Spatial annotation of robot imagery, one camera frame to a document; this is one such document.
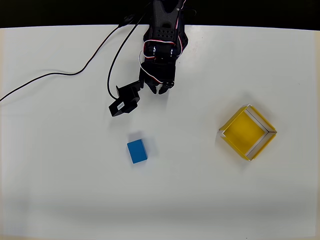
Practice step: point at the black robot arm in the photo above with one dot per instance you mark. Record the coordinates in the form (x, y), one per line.
(162, 27)

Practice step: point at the yellow square tray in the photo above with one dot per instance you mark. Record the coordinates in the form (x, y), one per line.
(246, 131)

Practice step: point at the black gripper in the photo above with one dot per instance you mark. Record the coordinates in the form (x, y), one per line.
(157, 79)

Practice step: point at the blue block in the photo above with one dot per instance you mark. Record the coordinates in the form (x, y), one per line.
(137, 151)

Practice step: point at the black wrist-mounted camera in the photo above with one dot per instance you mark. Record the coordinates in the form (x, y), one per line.
(125, 101)

